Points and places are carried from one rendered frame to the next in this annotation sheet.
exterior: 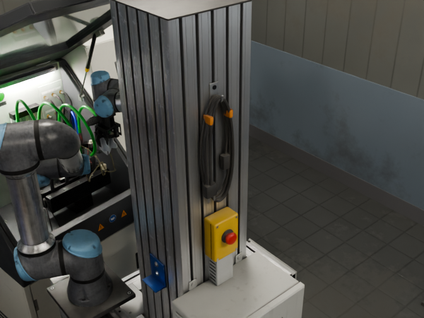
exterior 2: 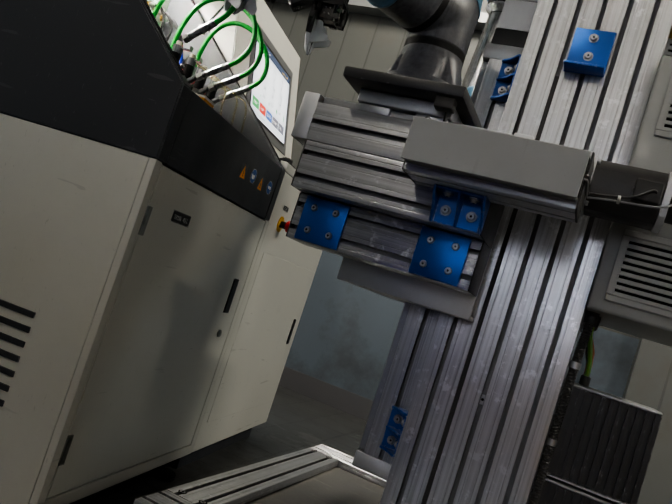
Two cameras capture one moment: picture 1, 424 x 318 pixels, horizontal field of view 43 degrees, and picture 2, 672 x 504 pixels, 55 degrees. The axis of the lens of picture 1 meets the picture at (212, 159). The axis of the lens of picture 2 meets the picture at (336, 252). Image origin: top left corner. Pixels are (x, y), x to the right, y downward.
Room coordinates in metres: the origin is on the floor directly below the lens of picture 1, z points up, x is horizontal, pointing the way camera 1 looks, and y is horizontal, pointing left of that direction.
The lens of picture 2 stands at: (0.35, 1.03, 0.66)
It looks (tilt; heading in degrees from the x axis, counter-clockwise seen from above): 3 degrees up; 331
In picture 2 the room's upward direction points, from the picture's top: 18 degrees clockwise
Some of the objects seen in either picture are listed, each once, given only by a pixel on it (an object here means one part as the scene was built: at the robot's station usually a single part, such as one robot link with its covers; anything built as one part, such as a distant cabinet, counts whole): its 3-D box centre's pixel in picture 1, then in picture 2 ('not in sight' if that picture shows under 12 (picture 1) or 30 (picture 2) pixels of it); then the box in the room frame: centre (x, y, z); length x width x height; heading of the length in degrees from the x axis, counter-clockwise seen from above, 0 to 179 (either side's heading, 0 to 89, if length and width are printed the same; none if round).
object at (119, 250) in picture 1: (101, 301); (177, 330); (1.89, 0.55, 0.44); 0.65 x 0.02 x 0.68; 138
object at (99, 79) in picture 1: (101, 86); not in sight; (1.94, 0.42, 1.54); 0.09 x 0.08 x 0.11; 71
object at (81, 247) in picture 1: (81, 253); (443, 15); (1.35, 0.43, 1.20); 0.13 x 0.12 x 0.14; 103
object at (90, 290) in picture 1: (88, 279); (426, 75); (1.35, 0.42, 1.09); 0.15 x 0.15 x 0.10
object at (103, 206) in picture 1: (87, 230); (227, 164); (1.90, 0.56, 0.87); 0.62 x 0.04 x 0.16; 138
